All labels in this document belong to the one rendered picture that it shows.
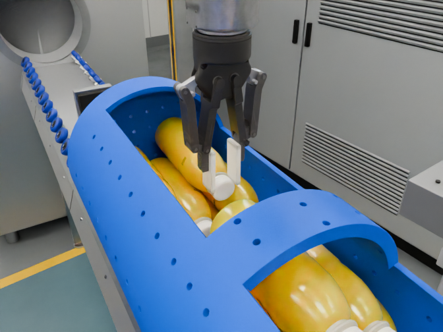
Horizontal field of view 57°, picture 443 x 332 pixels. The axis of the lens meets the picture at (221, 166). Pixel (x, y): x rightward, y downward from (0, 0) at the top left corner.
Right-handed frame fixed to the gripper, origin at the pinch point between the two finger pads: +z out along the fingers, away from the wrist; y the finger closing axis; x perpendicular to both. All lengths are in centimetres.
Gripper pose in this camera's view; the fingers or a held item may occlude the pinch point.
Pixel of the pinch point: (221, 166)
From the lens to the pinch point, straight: 61.5
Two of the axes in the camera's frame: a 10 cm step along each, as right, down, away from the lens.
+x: 4.9, 4.5, -7.4
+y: -8.7, 2.5, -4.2
